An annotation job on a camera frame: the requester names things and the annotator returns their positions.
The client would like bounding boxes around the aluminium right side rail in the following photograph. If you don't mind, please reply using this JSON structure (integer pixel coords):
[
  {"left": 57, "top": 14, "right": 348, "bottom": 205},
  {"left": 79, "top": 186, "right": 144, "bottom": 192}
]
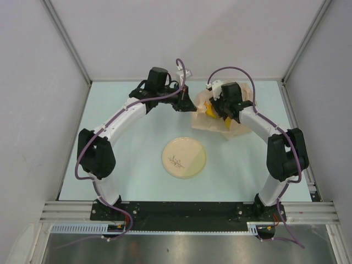
[{"left": 278, "top": 81, "right": 321, "bottom": 202}]

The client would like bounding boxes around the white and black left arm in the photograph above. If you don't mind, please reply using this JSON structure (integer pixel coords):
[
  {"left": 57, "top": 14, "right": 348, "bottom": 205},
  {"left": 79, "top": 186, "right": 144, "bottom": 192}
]
[{"left": 75, "top": 66, "right": 197, "bottom": 220}]

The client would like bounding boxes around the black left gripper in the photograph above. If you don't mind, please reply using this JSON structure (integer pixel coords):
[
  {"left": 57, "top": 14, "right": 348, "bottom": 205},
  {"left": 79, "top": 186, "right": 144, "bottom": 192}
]
[{"left": 157, "top": 83, "right": 196, "bottom": 113}]

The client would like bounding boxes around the aluminium corner post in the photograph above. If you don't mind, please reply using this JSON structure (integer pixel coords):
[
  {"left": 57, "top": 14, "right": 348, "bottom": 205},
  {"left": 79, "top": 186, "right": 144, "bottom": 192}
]
[
  {"left": 41, "top": 0, "right": 92, "bottom": 87},
  {"left": 281, "top": 0, "right": 333, "bottom": 85}
]

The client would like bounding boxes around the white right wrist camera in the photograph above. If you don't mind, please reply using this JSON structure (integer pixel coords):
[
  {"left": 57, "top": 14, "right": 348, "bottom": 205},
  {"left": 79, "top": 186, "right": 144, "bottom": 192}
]
[{"left": 206, "top": 80, "right": 224, "bottom": 101}]

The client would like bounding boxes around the translucent banana-print plastic bag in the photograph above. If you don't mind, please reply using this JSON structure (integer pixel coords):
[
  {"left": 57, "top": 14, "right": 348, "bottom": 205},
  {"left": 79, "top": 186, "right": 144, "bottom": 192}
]
[{"left": 191, "top": 89, "right": 252, "bottom": 140}]

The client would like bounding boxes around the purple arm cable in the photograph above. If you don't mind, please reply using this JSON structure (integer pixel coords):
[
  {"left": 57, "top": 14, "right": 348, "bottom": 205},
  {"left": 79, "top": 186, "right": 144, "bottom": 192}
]
[
  {"left": 207, "top": 66, "right": 306, "bottom": 250},
  {"left": 52, "top": 58, "right": 189, "bottom": 250}
]

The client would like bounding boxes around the white slotted cable duct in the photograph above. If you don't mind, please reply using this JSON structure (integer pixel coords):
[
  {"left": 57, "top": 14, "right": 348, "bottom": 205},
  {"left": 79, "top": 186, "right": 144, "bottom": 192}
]
[{"left": 51, "top": 221, "right": 261, "bottom": 235}]

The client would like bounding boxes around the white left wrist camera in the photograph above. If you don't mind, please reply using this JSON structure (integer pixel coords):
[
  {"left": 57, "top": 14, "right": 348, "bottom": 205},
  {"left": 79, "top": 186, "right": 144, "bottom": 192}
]
[{"left": 175, "top": 68, "right": 193, "bottom": 86}]

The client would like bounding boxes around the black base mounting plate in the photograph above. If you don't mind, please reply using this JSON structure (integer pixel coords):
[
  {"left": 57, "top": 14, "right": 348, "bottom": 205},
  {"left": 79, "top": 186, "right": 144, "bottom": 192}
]
[{"left": 90, "top": 200, "right": 287, "bottom": 233}]

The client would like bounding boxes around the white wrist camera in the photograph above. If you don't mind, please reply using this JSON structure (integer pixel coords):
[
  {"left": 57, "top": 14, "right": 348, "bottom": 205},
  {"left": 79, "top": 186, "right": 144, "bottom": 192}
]
[
  {"left": 175, "top": 68, "right": 193, "bottom": 86},
  {"left": 206, "top": 80, "right": 224, "bottom": 101}
]

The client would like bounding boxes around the aluminium left corner post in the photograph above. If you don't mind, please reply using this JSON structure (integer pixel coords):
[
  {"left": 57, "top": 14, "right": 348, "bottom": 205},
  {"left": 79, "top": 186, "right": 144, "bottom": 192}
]
[{"left": 41, "top": 0, "right": 92, "bottom": 87}]

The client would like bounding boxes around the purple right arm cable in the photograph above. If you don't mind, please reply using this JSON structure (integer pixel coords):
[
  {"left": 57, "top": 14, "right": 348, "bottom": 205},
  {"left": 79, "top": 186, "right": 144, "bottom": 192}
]
[{"left": 207, "top": 66, "right": 306, "bottom": 250}]

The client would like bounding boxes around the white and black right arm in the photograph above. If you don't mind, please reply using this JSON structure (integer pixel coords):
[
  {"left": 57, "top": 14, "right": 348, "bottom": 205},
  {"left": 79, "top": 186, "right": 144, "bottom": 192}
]
[{"left": 206, "top": 81, "right": 309, "bottom": 221}]

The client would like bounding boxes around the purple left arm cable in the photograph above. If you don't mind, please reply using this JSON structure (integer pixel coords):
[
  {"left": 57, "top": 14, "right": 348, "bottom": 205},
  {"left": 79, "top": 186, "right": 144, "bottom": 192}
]
[{"left": 52, "top": 58, "right": 189, "bottom": 250}]

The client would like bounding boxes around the yellow fake banana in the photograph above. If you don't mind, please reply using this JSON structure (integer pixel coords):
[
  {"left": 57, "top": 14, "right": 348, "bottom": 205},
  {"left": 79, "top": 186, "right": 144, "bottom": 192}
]
[{"left": 203, "top": 102, "right": 231, "bottom": 130}]

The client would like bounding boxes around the aluminium right corner post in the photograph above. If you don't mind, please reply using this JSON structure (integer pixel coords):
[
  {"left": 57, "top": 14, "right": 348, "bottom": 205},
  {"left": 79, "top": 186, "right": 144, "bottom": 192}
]
[{"left": 281, "top": 0, "right": 333, "bottom": 85}]

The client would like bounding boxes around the cream plate with leaf motif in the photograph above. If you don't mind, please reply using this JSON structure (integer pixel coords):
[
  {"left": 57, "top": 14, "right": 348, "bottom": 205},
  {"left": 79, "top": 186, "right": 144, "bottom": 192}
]
[{"left": 161, "top": 137, "right": 207, "bottom": 179}]

